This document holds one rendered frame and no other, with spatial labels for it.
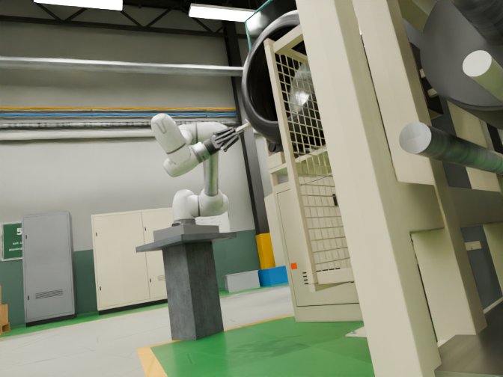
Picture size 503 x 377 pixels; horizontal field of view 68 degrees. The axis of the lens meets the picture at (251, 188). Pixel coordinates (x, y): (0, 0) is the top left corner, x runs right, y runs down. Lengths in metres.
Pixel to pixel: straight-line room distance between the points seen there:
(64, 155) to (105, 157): 0.93
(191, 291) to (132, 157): 7.86
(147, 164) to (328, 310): 8.26
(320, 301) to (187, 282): 0.85
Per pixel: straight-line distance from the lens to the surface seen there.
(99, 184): 9.94
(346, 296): 2.28
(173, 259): 2.62
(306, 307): 2.47
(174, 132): 1.72
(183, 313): 2.60
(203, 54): 11.88
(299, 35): 1.08
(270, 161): 1.71
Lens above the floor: 0.38
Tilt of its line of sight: 12 degrees up
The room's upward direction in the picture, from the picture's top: 9 degrees counter-clockwise
